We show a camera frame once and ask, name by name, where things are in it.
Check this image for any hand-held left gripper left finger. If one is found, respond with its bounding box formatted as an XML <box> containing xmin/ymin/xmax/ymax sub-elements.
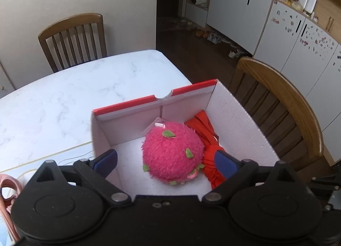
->
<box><xmin>36</xmin><ymin>149</ymin><xmax>132</xmax><ymax>207</ymax></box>

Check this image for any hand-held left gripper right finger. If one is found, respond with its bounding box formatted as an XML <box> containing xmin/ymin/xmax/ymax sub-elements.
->
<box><xmin>202</xmin><ymin>150</ymin><xmax>305</xmax><ymax>206</ymax></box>

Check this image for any red cloth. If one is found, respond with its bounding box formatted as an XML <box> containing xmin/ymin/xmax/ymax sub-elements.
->
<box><xmin>185</xmin><ymin>110</ymin><xmax>230</xmax><ymax>189</ymax></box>

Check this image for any white cardboard box red rim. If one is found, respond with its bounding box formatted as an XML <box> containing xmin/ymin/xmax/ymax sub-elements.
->
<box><xmin>91</xmin><ymin>79</ymin><xmax>281</xmax><ymax>199</ymax></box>

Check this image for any pink knit hat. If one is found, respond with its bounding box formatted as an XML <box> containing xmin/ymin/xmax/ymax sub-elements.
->
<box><xmin>142</xmin><ymin>121</ymin><xmax>205</xmax><ymax>185</ymax></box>

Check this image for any pink fleece garment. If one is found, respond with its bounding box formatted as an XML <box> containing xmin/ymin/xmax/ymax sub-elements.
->
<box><xmin>0</xmin><ymin>174</ymin><xmax>23</xmax><ymax>242</ymax></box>

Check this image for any printed table mat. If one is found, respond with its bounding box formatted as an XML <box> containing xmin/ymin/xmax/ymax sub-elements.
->
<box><xmin>0</xmin><ymin>141</ymin><xmax>94</xmax><ymax>180</ymax></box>

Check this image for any clear plastic tag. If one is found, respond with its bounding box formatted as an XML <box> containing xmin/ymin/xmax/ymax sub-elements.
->
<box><xmin>142</xmin><ymin>117</ymin><xmax>167</xmax><ymax>137</ymax></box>

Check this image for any curved-back wooden chair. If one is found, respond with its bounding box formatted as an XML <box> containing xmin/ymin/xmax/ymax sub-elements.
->
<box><xmin>228</xmin><ymin>57</ymin><xmax>324</xmax><ymax>172</ymax></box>

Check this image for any white shoe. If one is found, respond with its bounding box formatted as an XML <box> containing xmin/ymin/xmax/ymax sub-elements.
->
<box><xmin>228</xmin><ymin>48</ymin><xmax>247</xmax><ymax>59</ymax></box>

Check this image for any white sticker-covered cabinet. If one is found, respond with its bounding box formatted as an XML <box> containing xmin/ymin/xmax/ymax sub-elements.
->
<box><xmin>252</xmin><ymin>0</ymin><xmax>341</xmax><ymax>167</ymax></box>

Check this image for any straight-back wooden chair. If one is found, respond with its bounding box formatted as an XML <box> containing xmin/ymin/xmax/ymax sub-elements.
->
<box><xmin>38</xmin><ymin>13</ymin><xmax>108</xmax><ymax>73</ymax></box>

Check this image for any dark floor rug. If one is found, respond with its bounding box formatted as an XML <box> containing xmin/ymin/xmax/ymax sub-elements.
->
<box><xmin>157</xmin><ymin>16</ymin><xmax>187</xmax><ymax>32</ymax></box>

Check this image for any low white cabinet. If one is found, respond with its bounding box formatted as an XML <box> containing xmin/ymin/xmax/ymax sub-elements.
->
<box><xmin>185</xmin><ymin>2</ymin><xmax>208</xmax><ymax>28</ymax></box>

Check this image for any wooden shelf unit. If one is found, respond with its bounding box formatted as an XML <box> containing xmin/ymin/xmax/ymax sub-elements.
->
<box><xmin>274</xmin><ymin>0</ymin><xmax>341</xmax><ymax>33</ymax></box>

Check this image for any white cabinet with black handles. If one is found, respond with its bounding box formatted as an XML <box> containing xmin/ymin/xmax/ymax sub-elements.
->
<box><xmin>206</xmin><ymin>0</ymin><xmax>273</xmax><ymax>55</ymax></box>

